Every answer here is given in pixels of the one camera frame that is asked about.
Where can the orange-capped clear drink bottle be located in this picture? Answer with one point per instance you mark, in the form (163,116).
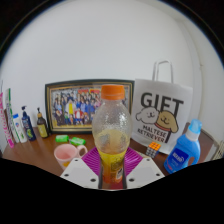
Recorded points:
(112,133)

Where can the pink toothpaste box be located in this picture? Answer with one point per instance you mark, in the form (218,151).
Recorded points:
(5,123)

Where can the blue detergent bottle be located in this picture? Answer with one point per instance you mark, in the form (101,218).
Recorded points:
(183,151)

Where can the small green packet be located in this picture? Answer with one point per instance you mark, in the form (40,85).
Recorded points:
(62,138)
(77,141)

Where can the white bottle blue cap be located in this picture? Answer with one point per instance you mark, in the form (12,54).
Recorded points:
(20,131)

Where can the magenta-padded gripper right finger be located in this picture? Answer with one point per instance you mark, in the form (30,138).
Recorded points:
(143,171)

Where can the dark pump bottle yellow label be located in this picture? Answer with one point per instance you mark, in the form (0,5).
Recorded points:
(42,126)

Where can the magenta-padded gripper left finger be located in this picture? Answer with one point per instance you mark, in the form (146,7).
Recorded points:
(80,171)

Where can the small colourful puzzle cube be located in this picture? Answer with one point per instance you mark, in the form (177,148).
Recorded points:
(153,149)

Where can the white paper gift bag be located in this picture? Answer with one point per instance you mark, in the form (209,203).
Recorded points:
(160,113)

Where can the green and white toothpaste box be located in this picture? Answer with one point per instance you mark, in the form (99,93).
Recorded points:
(10,116)

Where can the pink mug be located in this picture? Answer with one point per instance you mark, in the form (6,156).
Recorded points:
(66,155)

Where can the dark framed group photo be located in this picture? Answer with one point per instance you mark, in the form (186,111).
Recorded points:
(76,106)

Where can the dark blue pump bottle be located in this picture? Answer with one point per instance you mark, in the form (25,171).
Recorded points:
(28,126)

